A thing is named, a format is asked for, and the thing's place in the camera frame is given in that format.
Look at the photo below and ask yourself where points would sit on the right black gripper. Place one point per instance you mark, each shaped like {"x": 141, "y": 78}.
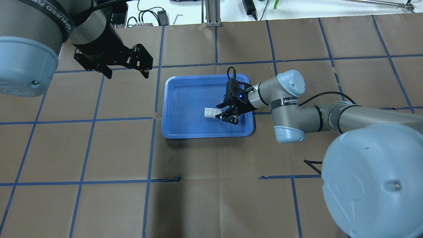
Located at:
{"x": 243, "y": 105}

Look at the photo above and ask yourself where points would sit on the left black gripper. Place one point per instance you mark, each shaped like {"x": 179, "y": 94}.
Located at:
{"x": 105, "y": 49}

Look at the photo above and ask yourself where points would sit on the white block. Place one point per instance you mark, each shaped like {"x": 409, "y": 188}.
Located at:
{"x": 215, "y": 111}
{"x": 209, "y": 112}

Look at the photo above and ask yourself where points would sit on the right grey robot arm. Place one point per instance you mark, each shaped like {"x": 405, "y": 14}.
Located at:
{"x": 371, "y": 172}

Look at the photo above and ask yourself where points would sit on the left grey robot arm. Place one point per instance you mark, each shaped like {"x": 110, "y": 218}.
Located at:
{"x": 32, "y": 33}

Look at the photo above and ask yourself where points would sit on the blue plastic tray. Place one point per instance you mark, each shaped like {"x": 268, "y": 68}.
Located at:
{"x": 185, "y": 101}

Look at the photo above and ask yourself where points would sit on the black power adapter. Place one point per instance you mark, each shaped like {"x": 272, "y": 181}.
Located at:
{"x": 162, "y": 18}

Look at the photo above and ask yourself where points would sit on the black power brick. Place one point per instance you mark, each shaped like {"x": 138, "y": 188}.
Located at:
{"x": 250, "y": 8}

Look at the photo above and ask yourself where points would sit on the aluminium frame post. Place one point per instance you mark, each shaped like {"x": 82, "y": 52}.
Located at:
{"x": 212, "y": 8}

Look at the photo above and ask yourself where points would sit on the green handled reacher grabber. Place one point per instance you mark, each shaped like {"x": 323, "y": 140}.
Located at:
{"x": 407, "y": 6}

